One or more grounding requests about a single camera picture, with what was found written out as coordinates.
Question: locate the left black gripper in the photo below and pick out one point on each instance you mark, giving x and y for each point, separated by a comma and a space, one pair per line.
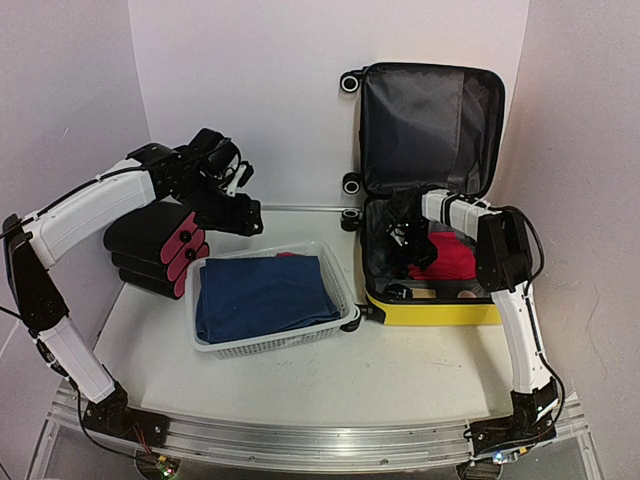
241, 220

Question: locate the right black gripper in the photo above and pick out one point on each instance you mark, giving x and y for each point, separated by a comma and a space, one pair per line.
402, 260

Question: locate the red garment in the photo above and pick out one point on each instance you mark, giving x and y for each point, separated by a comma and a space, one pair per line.
455, 260

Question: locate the black pink drawer organizer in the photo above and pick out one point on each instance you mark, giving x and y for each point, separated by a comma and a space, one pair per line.
153, 247

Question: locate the yellow Pikachu suitcase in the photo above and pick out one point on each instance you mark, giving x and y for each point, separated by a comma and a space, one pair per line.
421, 126

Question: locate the white plastic basket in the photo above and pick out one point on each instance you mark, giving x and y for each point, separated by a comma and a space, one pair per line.
334, 281

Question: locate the blue garment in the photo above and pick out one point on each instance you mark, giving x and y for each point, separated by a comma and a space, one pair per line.
244, 298

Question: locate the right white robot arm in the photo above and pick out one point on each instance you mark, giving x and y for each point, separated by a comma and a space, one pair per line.
509, 257

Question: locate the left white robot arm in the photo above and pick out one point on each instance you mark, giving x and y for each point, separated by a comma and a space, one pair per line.
206, 175

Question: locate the black round compact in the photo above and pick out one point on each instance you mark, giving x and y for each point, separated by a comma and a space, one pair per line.
398, 291

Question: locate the square tan makeup compact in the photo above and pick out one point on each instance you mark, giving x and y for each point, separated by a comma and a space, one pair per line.
423, 293

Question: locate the round pink powder puff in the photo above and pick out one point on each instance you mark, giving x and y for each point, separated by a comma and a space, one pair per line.
467, 294

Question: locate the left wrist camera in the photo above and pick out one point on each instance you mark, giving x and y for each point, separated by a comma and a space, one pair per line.
237, 178

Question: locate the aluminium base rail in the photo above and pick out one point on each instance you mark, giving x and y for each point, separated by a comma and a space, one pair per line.
324, 449

